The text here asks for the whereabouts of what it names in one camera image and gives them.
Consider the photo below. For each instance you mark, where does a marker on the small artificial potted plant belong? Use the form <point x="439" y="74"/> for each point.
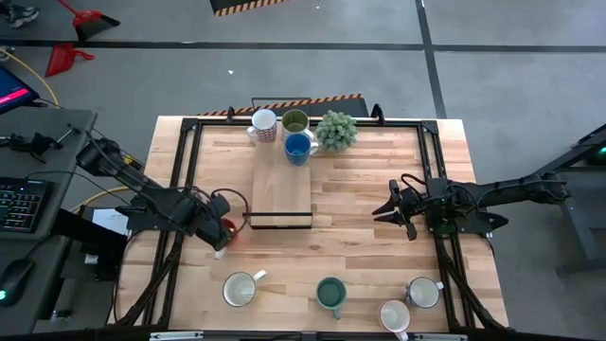
<point x="336" y="131"/>

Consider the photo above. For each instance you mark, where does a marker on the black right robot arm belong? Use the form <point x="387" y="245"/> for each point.
<point x="511" y="189"/>

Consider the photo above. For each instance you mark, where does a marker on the grey side table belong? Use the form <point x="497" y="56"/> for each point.
<point x="57" y="118"/>

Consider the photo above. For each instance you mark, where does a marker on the white mug red lattice pattern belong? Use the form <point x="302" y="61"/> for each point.
<point x="264" y="120"/>

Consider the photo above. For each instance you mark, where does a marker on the person's foot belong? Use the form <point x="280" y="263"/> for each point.
<point x="21" y="14"/>

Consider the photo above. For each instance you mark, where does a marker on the red dustpan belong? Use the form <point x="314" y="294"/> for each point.
<point x="61" y="57"/>

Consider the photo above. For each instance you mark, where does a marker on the white mug green inside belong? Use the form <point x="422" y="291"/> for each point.
<point x="295" y="122"/>

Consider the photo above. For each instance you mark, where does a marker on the black backlit keyboard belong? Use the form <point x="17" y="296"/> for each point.
<point x="21" y="203"/>

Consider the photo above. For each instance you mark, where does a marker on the black clamp tool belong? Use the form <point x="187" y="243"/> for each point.
<point x="35" y="142"/>

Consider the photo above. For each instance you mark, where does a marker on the wooden shelf black metal frame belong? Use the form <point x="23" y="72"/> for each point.
<point x="281" y="189"/>

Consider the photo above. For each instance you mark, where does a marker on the silver metal bracket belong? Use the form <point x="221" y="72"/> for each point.
<point x="175" y="336"/>
<point x="440" y="337"/>

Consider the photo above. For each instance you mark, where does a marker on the black equipment box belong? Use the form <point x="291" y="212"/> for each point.
<point x="90" y="246"/>

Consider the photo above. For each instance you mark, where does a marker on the black aluminium rig frame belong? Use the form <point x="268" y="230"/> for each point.
<point x="430" y="128"/>

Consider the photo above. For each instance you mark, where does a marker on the mint green mug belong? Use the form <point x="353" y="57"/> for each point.
<point x="330" y="293"/>

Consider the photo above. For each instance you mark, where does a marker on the black computer mouse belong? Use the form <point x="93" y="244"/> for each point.
<point x="14" y="281"/>

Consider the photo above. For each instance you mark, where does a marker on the dark tablet screen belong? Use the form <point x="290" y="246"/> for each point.
<point x="14" y="90"/>

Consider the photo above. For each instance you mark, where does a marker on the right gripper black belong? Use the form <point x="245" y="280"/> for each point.
<point x="416" y="206"/>

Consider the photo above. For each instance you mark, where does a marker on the red broom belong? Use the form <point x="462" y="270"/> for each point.
<point x="90" y="21"/>

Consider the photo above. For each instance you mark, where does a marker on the black mat hazard striped edge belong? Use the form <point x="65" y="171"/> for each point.
<point x="232" y="4"/>
<point x="331" y="106"/>

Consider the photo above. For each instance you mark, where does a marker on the plain blue mug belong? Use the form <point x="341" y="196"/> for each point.
<point x="297" y="147"/>

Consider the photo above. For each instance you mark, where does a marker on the black metal stand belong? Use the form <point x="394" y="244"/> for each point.
<point x="582" y="213"/>

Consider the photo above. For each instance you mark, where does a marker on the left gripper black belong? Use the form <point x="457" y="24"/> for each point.
<point x="213" y="227"/>

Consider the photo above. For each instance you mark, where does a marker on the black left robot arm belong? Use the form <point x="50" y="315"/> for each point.
<point x="142" y="189"/>

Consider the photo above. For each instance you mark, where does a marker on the grey diamond pattern mug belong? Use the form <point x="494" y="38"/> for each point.
<point x="394" y="316"/>

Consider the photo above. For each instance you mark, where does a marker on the white mug navy leaf print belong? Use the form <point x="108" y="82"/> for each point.
<point x="422" y="292"/>

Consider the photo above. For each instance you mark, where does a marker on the white paper sheet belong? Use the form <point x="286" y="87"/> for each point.
<point x="111" y="220"/>

